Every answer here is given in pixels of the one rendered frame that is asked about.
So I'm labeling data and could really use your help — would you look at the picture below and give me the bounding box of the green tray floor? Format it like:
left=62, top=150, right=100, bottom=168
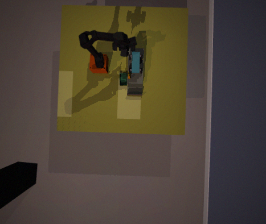
left=120, top=74, right=126, bottom=85

